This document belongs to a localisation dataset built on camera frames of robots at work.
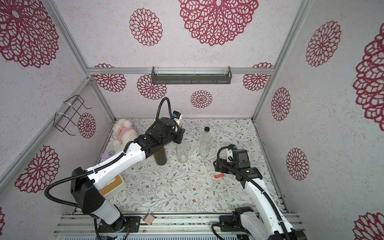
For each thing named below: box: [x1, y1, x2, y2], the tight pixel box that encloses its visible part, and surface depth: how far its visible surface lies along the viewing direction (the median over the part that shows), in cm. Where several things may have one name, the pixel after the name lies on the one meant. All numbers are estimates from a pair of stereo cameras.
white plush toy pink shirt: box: [113, 118, 139, 152], surface depth 103 cm
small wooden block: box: [142, 212, 155, 226], surface depth 76 cm
